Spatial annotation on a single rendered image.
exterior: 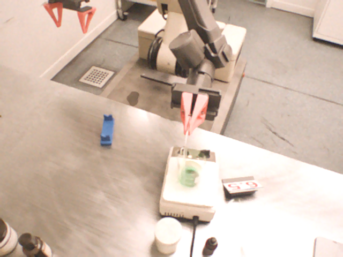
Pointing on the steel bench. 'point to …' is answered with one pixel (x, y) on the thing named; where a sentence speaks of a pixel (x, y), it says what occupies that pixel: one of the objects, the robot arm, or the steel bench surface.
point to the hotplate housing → (208, 216)
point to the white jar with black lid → (7, 238)
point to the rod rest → (107, 130)
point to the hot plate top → (178, 197)
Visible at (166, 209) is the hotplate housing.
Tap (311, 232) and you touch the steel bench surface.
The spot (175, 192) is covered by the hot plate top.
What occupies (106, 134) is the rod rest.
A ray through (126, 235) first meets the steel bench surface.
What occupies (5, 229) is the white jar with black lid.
